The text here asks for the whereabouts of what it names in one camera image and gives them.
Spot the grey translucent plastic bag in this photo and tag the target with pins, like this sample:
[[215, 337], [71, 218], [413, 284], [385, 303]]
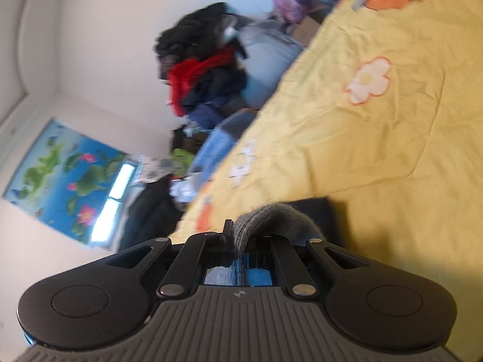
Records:
[[270, 53]]

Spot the grey knit sweater navy sleeves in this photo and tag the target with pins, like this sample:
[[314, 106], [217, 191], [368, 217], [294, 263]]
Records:
[[298, 221]]

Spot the black clothes atop pile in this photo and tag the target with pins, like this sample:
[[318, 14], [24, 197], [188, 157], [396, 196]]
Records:
[[197, 35]]

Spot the window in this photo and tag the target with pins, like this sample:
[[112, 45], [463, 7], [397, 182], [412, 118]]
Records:
[[104, 227]]

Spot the red garment on pile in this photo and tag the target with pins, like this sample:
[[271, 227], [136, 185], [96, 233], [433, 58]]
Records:
[[184, 75]]

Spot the black jacket on bed side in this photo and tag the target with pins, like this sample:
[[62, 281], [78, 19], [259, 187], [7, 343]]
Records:
[[153, 214]]

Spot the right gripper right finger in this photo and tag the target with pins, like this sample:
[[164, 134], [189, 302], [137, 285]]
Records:
[[275, 253]]

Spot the white crumpled plastic bag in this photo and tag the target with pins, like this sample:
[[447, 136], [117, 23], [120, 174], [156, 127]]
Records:
[[184, 190]]

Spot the navy clothes in pile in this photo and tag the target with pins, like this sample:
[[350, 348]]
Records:
[[216, 95]]

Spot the light blue folded towel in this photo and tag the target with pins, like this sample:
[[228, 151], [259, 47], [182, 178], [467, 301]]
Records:
[[221, 140]]

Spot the lotus flower window blind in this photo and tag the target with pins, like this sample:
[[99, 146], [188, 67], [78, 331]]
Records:
[[64, 179]]

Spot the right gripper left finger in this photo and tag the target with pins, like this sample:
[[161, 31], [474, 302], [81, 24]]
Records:
[[200, 252]]

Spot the yellow floral bed sheet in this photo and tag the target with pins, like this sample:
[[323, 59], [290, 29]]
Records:
[[382, 114]]

